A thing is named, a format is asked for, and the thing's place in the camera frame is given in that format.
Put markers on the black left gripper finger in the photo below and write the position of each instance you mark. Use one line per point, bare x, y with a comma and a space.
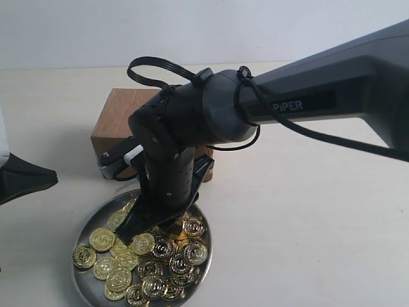
20, 178

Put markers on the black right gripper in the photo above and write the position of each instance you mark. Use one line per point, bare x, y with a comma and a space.
165, 193

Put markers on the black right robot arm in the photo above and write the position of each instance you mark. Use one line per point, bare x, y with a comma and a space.
354, 95

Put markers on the brown cardboard box with slot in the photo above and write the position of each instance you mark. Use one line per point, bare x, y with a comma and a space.
112, 125

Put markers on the gold coin centre left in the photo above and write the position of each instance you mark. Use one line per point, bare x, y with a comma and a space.
142, 244

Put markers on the gold coin right upper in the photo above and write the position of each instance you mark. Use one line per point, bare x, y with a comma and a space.
194, 227

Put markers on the gold coin right middle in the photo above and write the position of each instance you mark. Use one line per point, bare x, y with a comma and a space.
196, 253

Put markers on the gold coin left upper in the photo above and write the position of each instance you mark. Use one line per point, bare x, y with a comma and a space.
102, 239

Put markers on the gold coin bottom centre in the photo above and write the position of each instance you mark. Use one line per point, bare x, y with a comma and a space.
154, 286

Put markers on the gold coin lower left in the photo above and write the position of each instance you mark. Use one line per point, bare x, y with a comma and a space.
119, 279

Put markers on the gold coin bottom left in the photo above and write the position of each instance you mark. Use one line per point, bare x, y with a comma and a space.
134, 296

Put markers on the gold coin on plate rim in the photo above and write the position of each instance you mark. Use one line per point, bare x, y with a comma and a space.
84, 257

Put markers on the round steel plate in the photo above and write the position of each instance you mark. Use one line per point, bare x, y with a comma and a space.
91, 290

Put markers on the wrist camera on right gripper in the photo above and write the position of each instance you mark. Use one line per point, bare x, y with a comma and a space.
120, 162

